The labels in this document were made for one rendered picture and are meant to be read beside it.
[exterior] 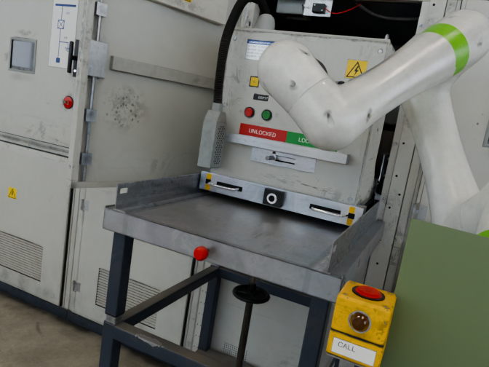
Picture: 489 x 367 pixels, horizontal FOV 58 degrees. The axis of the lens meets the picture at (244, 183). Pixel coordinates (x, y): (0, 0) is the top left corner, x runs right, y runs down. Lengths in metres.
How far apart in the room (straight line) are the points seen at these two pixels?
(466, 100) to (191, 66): 0.90
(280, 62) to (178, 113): 0.83
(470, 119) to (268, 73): 0.86
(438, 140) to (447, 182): 0.11
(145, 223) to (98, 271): 1.09
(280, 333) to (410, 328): 1.07
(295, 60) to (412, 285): 0.42
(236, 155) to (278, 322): 0.70
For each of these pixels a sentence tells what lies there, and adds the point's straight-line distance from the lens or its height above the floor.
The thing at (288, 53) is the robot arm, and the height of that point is 1.25.
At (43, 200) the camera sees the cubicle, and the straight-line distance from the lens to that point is 2.35.
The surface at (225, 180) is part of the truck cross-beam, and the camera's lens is 1.43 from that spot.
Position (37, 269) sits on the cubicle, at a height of 0.21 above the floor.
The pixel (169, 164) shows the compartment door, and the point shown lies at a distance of 1.60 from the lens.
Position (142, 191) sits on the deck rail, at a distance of 1.23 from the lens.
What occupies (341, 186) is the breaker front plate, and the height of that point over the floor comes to 0.97.
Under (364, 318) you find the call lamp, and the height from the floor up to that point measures 0.88.
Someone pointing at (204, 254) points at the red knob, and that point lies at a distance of 0.99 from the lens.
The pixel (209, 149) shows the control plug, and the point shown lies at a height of 1.01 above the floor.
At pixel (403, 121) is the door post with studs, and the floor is 1.19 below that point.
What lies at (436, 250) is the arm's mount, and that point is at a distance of 0.74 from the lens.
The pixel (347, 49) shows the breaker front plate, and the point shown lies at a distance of 1.34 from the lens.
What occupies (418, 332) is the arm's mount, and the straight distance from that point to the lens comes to 0.78.
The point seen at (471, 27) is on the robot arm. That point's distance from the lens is 1.07.
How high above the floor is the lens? 1.15
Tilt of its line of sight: 9 degrees down
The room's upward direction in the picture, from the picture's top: 9 degrees clockwise
